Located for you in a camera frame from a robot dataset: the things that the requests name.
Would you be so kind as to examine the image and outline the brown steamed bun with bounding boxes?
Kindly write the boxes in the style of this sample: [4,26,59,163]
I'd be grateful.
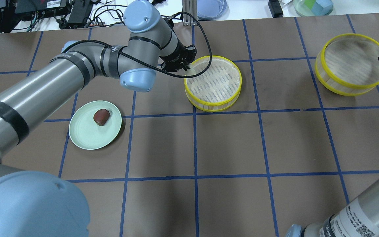
[93,109,111,126]

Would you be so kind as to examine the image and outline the green bowl with sponges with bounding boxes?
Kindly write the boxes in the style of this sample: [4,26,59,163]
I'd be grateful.
[293,0,334,16]

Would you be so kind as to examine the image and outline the white steamed bun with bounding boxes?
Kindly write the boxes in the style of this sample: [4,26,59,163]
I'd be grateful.
[188,65,197,76]

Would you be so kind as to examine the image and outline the blue plate on desk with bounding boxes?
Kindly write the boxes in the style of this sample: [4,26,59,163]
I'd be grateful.
[196,0,227,20]

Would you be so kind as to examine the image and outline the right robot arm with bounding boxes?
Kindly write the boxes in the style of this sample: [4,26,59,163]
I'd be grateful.
[286,33,379,237]

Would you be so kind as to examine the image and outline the mint green plate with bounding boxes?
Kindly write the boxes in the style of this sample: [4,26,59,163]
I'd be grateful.
[68,100,122,150]

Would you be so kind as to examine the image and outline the aluminium frame post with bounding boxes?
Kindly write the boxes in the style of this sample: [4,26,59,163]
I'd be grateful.
[182,0,198,26]

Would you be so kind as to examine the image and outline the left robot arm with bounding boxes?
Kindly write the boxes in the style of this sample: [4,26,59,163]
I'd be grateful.
[0,0,197,237]

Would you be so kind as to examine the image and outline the yellow bamboo steamer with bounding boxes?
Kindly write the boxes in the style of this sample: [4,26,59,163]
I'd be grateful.
[314,33,379,96]
[184,55,243,112]

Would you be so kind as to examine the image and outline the black power adapter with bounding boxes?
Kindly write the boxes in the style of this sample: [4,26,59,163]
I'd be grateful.
[67,0,93,27]

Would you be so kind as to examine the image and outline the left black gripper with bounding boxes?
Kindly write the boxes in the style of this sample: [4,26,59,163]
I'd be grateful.
[161,44,197,72]

